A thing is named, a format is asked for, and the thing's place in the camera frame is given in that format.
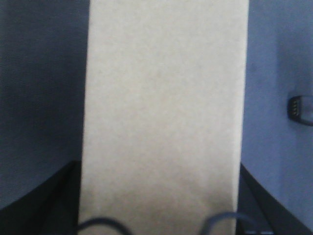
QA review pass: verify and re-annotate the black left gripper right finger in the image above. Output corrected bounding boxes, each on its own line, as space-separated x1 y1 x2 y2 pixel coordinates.
238 164 313 235

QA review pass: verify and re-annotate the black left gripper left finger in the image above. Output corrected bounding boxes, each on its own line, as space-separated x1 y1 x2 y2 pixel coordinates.
0 161 81 235

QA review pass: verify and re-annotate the brown cardboard package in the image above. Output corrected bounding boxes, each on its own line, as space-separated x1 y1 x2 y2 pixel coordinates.
79 0 249 235

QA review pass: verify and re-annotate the black orange barcode scanner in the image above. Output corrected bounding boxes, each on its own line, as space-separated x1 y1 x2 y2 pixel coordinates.
287 95 313 126

